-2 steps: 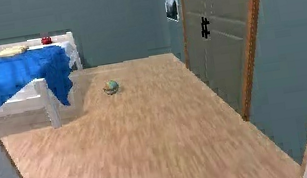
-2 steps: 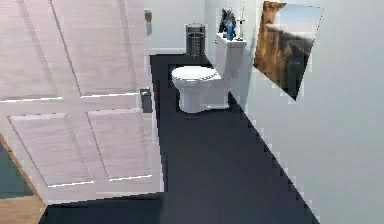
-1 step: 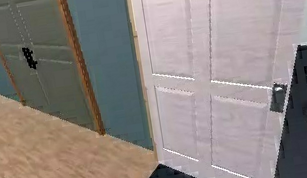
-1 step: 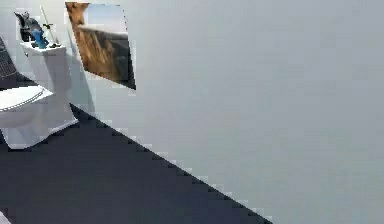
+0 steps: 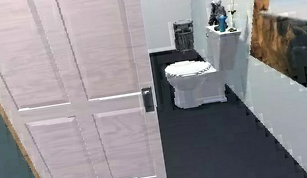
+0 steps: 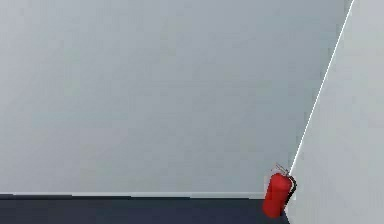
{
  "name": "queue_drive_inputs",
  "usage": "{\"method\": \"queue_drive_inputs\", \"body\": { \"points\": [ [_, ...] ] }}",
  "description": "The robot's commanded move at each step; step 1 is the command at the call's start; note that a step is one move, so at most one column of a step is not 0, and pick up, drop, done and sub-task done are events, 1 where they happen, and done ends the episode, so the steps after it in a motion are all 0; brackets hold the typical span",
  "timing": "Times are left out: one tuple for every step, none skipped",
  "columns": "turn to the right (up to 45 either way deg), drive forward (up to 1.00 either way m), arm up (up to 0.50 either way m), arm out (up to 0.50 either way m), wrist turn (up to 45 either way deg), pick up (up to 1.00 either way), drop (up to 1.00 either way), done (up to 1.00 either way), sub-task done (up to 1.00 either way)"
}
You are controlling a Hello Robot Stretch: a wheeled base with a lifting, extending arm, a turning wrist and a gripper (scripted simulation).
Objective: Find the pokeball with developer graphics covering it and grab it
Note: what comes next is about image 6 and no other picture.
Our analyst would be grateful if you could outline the red fire extinguisher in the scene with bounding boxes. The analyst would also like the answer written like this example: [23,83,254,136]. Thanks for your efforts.
[261,162,298,219]

